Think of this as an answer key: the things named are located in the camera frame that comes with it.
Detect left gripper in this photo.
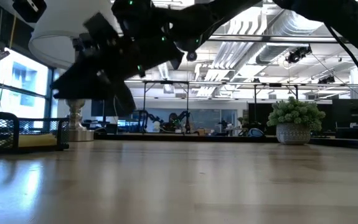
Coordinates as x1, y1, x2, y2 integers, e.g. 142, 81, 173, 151
12, 0, 48, 24

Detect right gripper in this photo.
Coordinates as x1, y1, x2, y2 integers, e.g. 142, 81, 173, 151
50, 0, 186, 117

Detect yellow sticky note pad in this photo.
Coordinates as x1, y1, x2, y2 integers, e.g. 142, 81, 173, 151
18, 133, 58, 147

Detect white shade table lamp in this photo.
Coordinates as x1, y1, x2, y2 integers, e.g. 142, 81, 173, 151
0, 0, 123, 142

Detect person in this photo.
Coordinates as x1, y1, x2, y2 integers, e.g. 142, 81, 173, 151
168, 112, 180, 131

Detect large window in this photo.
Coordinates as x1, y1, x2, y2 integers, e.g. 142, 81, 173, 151
0, 46, 54, 119

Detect black overhead crossbar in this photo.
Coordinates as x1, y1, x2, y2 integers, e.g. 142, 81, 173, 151
208, 34, 351, 44

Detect green potted plant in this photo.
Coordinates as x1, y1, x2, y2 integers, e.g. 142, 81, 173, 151
266, 96, 326, 146

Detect black ceiling-mounted device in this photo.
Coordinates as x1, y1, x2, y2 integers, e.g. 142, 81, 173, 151
318, 75, 337, 85
286, 45, 313, 65

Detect black monitor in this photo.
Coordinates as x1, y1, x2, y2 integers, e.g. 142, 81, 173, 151
332, 98, 358, 128

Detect thin yellow hanging cord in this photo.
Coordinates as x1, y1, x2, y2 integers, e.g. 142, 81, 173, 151
9, 14, 17, 50

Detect background black workstation frame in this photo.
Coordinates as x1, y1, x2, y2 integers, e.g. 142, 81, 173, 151
253, 82, 299, 106
141, 80, 191, 134

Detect black aluminium table frame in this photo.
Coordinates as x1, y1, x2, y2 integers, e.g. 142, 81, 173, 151
94, 133, 358, 152

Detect right arm shoulder cable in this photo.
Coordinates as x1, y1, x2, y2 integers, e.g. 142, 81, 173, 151
324, 24, 358, 103

